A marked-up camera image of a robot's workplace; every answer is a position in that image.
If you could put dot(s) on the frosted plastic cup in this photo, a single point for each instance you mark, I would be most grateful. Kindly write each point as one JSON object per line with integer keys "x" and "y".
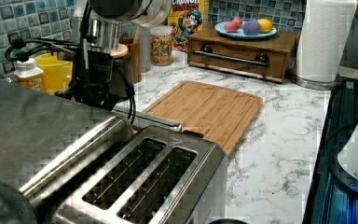
{"x": 144, "y": 39}

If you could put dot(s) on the clear jar of cereal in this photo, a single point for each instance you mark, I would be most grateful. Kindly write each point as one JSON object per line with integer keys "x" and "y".
{"x": 161, "y": 45}

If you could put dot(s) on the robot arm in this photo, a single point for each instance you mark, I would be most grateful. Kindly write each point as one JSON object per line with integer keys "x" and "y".
{"x": 96, "y": 22}

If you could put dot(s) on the white capped bottle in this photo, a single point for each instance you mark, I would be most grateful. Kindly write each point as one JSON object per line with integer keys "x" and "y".
{"x": 29, "y": 75}

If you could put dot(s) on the purple plush fruit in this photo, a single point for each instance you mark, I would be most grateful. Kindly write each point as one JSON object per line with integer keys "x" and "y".
{"x": 251, "y": 27}

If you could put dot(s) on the yellow plush lemon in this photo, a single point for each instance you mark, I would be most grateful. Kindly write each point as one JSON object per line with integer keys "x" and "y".
{"x": 266, "y": 26}

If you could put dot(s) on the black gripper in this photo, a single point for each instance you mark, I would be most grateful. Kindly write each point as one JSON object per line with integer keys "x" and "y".
{"x": 91, "y": 86}

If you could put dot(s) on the wooden drawer box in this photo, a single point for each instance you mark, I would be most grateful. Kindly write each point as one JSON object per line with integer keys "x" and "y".
{"x": 265, "y": 56}

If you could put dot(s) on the yellow cereal box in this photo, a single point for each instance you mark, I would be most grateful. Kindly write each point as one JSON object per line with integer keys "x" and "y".
{"x": 186, "y": 18}

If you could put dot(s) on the stainless steel toaster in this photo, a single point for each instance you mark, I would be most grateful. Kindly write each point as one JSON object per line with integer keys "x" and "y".
{"x": 159, "y": 177}

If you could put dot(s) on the bamboo cutting board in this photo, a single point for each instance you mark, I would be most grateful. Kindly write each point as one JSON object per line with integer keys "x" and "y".
{"x": 221, "y": 115}

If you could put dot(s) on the red plush fruit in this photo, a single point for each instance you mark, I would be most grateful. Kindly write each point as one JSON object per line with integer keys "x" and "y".
{"x": 231, "y": 27}

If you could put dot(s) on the silver toaster oven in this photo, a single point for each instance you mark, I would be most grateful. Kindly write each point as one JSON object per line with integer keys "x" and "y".
{"x": 48, "y": 146}

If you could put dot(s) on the red plush strawberry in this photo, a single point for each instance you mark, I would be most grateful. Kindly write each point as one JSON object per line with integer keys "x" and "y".
{"x": 238, "y": 21}

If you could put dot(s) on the yellow mug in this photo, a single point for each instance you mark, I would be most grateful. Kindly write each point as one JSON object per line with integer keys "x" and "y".
{"x": 56, "y": 73}

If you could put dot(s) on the black canister with wooden lid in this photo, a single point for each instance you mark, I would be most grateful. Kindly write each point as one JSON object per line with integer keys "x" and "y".
{"x": 122, "y": 74}

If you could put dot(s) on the paper towel roll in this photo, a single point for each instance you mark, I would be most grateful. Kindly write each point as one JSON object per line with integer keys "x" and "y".
{"x": 322, "y": 40}

